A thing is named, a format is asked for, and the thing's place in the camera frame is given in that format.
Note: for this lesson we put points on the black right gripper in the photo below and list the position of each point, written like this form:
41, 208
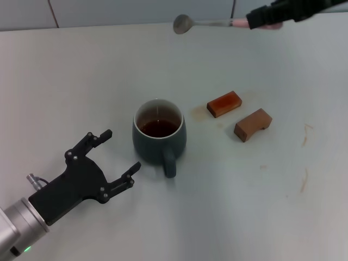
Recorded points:
320, 5

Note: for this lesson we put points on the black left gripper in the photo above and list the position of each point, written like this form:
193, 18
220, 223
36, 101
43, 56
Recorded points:
76, 183

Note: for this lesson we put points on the grey ceramic cup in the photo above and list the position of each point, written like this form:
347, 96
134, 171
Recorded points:
152, 146

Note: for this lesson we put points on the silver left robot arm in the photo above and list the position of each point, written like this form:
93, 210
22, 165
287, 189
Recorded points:
19, 223

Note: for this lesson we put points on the flat reddish wooden block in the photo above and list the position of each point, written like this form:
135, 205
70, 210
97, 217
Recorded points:
224, 103

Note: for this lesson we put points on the arched light wooden block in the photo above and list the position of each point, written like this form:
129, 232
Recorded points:
253, 125

